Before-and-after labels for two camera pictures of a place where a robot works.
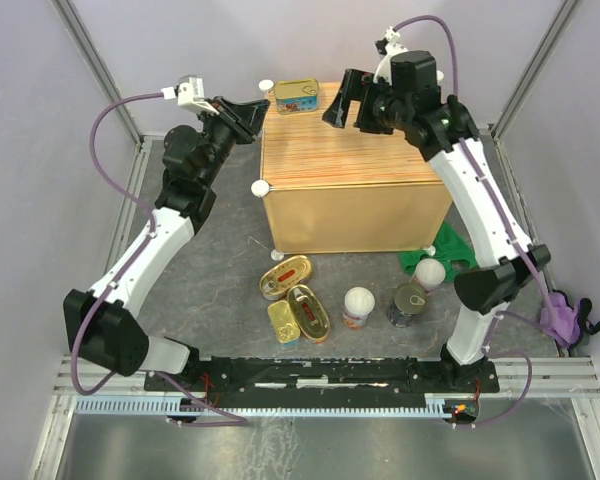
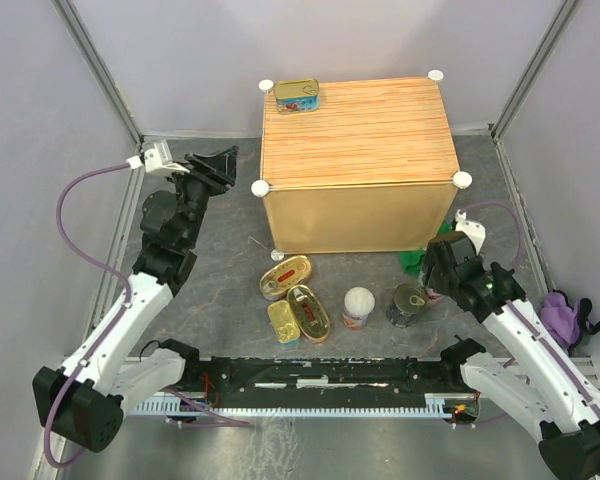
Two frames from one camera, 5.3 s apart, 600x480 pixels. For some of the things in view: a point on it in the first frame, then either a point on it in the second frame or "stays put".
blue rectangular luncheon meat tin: x=297 y=95 stays put
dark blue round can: x=408 y=300 stays put
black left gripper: x=245 y=120 -> x=222 y=166
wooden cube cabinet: x=328 y=188 stays put
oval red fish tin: x=275 y=282 stays put
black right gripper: x=357 y=85 -> x=433 y=280
